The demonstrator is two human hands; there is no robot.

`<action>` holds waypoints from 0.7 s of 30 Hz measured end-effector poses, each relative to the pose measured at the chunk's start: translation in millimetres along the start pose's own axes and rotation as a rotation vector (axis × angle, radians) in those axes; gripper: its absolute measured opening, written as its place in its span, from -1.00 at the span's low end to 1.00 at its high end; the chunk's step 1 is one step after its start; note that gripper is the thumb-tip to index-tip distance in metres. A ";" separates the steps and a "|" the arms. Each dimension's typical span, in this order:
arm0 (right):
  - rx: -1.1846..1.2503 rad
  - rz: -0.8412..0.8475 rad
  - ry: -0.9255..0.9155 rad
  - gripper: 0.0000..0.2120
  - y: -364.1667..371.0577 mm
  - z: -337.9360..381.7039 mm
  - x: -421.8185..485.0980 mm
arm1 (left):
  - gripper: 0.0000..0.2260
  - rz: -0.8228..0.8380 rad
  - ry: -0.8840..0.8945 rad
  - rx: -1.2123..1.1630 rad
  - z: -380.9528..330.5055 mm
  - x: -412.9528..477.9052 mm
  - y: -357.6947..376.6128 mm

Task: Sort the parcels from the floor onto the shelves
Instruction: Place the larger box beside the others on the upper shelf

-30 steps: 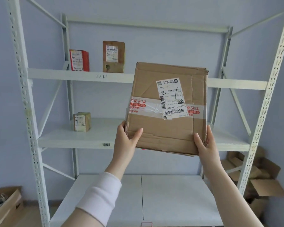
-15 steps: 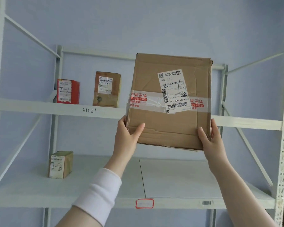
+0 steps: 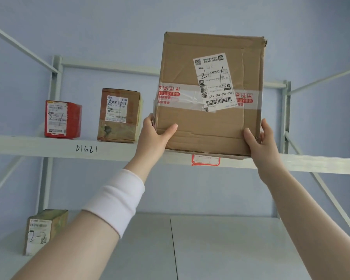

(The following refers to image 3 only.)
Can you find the person's left hand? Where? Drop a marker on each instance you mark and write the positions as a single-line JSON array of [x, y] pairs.
[[150, 148]]

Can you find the white metal shelf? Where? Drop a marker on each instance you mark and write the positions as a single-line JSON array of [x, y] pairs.
[[17, 145]]

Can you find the large cardboard box red tape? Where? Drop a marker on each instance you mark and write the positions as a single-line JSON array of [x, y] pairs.
[[186, 125]]

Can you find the person's right forearm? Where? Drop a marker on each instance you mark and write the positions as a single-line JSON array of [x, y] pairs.
[[315, 230]]

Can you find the person's right hand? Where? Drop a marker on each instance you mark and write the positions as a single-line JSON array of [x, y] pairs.
[[267, 160]]

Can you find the white wristband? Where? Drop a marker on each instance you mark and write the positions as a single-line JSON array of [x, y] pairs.
[[116, 198]]

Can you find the red-bordered label sticker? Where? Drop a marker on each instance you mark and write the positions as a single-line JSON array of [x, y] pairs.
[[205, 160]]

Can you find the person's left forearm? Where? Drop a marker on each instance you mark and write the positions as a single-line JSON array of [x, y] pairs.
[[70, 250]]

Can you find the red parcel box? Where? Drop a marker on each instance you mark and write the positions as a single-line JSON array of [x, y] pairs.
[[74, 119]]

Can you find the brown taped box marked 2-1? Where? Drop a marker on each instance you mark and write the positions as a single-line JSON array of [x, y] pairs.
[[116, 131]]

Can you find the small yellow-taped box marked 2-2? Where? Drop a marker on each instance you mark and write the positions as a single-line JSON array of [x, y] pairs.
[[57, 224]]

